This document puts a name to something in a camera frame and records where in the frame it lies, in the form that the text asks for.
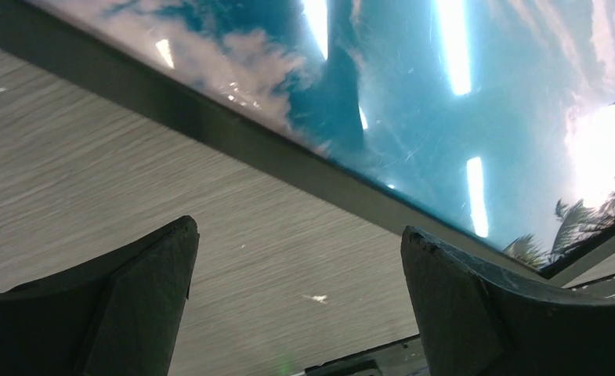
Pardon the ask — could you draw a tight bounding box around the beach landscape photo print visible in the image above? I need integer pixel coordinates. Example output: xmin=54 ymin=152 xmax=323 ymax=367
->
xmin=42 ymin=1 xmax=615 ymax=269

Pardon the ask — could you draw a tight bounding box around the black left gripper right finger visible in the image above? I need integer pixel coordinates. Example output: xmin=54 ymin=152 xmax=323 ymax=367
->
xmin=400 ymin=226 xmax=615 ymax=375

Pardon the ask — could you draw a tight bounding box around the light wooden picture frame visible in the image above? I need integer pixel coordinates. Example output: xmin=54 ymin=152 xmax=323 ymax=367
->
xmin=0 ymin=0 xmax=615 ymax=289

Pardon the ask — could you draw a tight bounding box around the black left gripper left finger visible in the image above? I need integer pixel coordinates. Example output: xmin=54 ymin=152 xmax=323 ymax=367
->
xmin=0 ymin=215 xmax=199 ymax=375

